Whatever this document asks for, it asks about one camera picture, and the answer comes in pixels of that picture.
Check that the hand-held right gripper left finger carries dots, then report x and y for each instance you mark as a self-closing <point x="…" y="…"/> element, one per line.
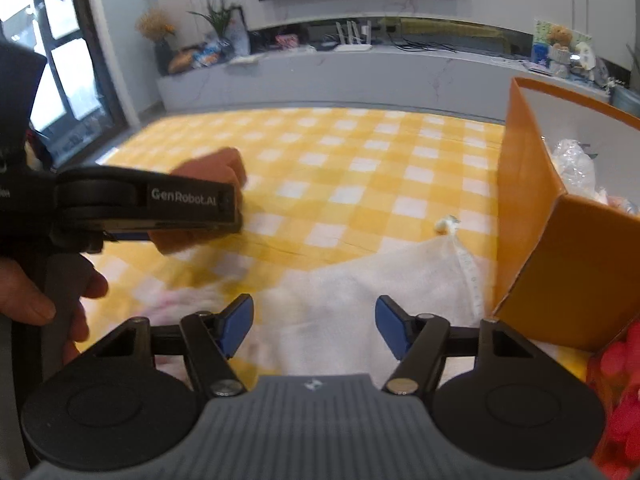
<point x="240" y="325"/>

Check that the pink card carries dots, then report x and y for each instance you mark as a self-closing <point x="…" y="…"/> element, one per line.
<point x="286" y="41"/>

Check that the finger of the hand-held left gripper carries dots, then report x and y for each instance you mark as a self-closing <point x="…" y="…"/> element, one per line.
<point x="127" y="236"/>

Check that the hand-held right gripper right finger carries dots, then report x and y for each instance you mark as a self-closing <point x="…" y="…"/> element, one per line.
<point x="392" y="327"/>

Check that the white paddle fan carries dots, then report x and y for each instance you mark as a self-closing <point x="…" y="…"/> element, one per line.
<point x="585" y="57"/>

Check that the person's left hand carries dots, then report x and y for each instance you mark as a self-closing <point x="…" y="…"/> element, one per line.
<point x="30" y="290"/>

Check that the brown sponge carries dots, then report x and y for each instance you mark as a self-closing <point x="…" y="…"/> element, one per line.
<point x="215" y="165"/>

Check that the white cloth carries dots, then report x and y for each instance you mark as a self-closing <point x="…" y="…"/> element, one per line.
<point x="360" y="300"/>

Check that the yellow checked mat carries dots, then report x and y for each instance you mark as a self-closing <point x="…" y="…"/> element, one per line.
<point x="350" y="160"/>

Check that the vase with dried flowers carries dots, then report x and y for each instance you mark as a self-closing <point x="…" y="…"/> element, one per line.
<point x="155" y="25"/>

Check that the green grass potted plant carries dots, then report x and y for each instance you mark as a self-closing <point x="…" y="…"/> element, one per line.
<point x="220" y="20"/>

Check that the white marble TV console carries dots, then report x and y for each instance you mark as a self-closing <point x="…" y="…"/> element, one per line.
<point x="350" y="75"/>

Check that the paper sheets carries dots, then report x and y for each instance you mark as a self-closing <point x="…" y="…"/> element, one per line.
<point x="245" y="60"/>

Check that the orange cardboard box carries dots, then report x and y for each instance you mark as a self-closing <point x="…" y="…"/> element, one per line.
<point x="550" y="260"/>

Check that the snack bags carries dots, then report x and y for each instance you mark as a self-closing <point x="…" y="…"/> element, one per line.
<point x="207" y="55"/>

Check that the brown teddy bear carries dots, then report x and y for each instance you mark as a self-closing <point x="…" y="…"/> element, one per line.
<point x="560" y="40"/>

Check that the red cube box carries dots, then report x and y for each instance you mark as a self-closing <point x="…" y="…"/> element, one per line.
<point x="620" y="410"/>

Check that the brown bread loaf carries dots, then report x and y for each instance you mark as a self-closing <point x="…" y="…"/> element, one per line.
<point x="180" y="62"/>

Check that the white router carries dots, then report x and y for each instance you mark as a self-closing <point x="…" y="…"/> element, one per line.
<point x="352" y="47"/>

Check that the glass door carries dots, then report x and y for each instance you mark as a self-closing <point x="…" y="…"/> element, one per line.
<point x="65" y="60"/>

